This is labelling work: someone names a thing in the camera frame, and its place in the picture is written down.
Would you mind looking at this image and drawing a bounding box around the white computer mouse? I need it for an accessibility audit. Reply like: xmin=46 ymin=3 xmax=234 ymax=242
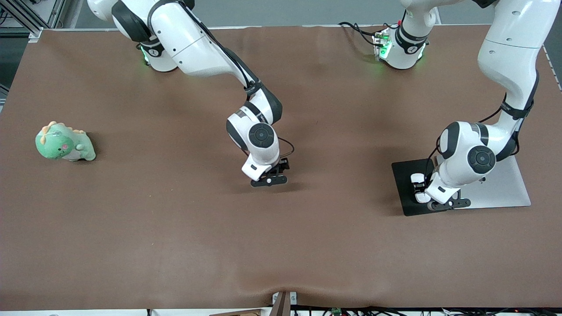
xmin=411 ymin=173 xmax=433 ymax=204

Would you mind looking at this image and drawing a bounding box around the black mouse pad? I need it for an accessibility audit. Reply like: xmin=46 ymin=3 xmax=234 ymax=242
xmin=392 ymin=159 xmax=449 ymax=217

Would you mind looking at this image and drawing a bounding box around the silver apple laptop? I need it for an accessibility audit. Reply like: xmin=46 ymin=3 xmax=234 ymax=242
xmin=454 ymin=156 xmax=531 ymax=209

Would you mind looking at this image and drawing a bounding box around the brown table cover sheet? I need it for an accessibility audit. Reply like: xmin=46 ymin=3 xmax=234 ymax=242
xmin=0 ymin=24 xmax=562 ymax=310

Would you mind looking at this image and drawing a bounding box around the green dinosaur plush toy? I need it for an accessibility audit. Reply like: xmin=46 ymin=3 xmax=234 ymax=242
xmin=35 ymin=121 xmax=97 ymax=162

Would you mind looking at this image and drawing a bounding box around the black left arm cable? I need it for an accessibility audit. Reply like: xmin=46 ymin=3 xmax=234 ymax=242
xmin=424 ymin=70 xmax=540 ymax=185

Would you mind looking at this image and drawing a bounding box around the brown wooden post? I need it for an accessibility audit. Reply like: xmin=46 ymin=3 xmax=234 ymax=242
xmin=270 ymin=291 xmax=298 ymax=316

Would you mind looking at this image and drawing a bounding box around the black base power cable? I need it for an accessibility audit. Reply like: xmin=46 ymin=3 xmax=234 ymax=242
xmin=338 ymin=21 xmax=383 ymax=47

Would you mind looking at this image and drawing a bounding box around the aluminium frame profile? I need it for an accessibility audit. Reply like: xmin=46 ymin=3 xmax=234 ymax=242
xmin=0 ymin=0 xmax=67 ymax=38

